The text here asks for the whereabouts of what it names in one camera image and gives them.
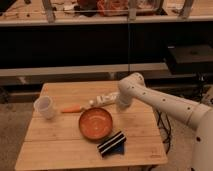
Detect orange ceramic bowl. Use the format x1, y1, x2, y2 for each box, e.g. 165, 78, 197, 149
79, 107, 113, 141

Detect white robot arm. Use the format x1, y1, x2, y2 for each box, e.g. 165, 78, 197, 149
116, 73, 213, 171

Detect white tube with cap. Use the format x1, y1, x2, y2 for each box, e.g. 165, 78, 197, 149
89, 92, 118, 107

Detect black white striped sponge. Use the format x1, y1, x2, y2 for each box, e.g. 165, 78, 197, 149
97, 131, 126, 157

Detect orange carrot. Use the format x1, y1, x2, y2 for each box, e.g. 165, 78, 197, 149
61, 105, 83, 113

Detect black box on right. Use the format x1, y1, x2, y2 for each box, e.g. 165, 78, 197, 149
165, 44, 213, 74

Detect translucent plastic cup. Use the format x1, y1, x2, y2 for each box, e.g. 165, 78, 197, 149
33, 96, 56, 119

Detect long wooden shelf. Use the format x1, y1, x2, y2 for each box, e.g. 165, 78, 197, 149
0, 0, 213, 27

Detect black cables beside table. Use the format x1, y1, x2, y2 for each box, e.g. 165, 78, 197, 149
154, 109, 173, 154

